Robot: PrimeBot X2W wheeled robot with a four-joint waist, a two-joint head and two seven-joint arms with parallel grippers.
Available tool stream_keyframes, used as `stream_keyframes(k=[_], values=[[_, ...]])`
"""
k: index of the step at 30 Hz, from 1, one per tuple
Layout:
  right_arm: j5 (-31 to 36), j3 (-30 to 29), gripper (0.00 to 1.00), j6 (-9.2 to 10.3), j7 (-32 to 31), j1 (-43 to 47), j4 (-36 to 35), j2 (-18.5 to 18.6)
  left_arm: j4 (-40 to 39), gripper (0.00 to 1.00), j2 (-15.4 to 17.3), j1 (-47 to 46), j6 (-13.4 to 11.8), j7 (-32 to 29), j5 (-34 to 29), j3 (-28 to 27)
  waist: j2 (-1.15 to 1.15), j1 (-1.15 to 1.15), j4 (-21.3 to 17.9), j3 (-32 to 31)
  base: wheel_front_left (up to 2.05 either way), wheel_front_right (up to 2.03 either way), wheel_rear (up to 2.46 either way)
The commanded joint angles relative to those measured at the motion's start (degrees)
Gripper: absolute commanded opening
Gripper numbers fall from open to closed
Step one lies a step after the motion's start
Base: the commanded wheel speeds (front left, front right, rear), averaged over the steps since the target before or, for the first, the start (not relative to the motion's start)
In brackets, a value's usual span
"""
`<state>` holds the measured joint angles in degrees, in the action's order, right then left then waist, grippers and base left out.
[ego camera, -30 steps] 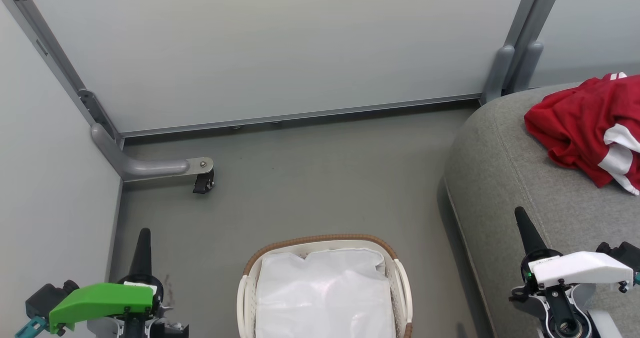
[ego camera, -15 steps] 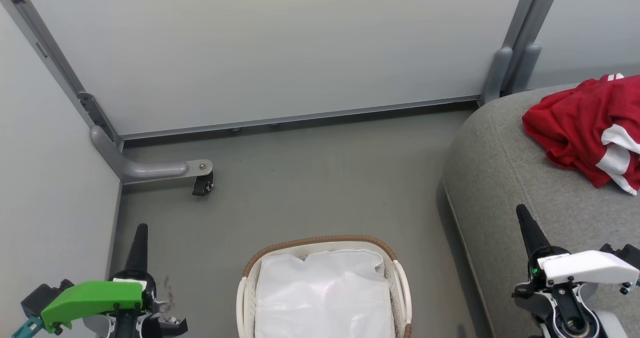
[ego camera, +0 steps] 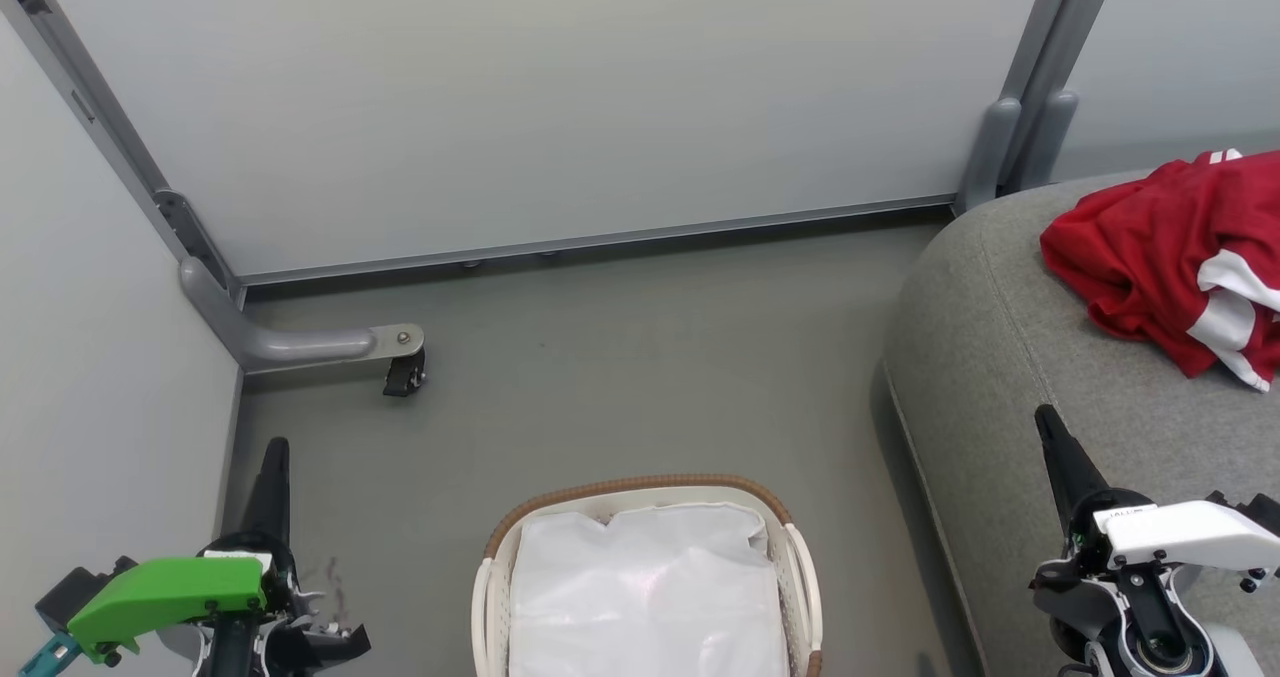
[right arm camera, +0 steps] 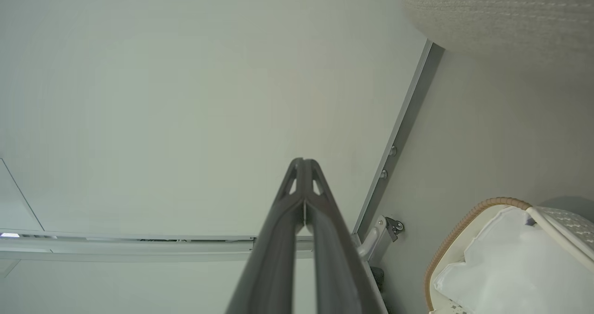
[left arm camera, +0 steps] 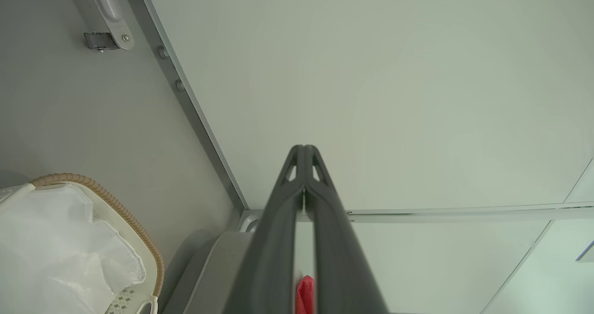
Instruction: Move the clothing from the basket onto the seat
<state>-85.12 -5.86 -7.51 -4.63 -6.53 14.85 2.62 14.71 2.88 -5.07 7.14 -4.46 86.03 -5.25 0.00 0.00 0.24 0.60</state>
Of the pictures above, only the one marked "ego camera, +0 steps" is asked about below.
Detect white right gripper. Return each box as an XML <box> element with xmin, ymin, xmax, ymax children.
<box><xmin>1030</xmin><ymin>403</ymin><xmax>1280</xmax><ymax>677</ymax></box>

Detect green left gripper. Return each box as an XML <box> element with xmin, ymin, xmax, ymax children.
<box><xmin>66</xmin><ymin>437</ymin><xmax>373</xmax><ymax>677</ymax></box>

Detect red white striped garment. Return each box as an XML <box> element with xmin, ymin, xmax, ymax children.
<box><xmin>1040</xmin><ymin>147</ymin><xmax>1280</xmax><ymax>394</ymax></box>

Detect white laundry basket brown rim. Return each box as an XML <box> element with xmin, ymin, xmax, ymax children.
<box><xmin>470</xmin><ymin>472</ymin><xmax>826</xmax><ymax>677</ymax></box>

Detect white basket liner bag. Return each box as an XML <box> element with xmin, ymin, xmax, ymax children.
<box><xmin>508</xmin><ymin>502</ymin><xmax>791</xmax><ymax>677</ymax></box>

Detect grey fabric sofa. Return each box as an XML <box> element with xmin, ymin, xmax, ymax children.
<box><xmin>880</xmin><ymin>152</ymin><xmax>1280</xmax><ymax>677</ymax></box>

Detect black caster wheel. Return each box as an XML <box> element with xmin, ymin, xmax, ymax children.
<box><xmin>382</xmin><ymin>349</ymin><xmax>429</xmax><ymax>399</ymax></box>

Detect teal left cable connector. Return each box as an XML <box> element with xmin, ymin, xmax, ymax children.
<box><xmin>18</xmin><ymin>634</ymin><xmax>81</xmax><ymax>677</ymax></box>

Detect grey partition corner post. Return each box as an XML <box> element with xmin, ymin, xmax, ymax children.
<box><xmin>955</xmin><ymin>0</ymin><xmax>1088</xmax><ymax>215</ymax></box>
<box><xmin>1018</xmin><ymin>0</ymin><xmax>1128</xmax><ymax>195</ymax></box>

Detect grey partition post with foot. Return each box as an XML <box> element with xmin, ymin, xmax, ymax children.
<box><xmin>0</xmin><ymin>0</ymin><xmax>426</xmax><ymax>378</ymax></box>

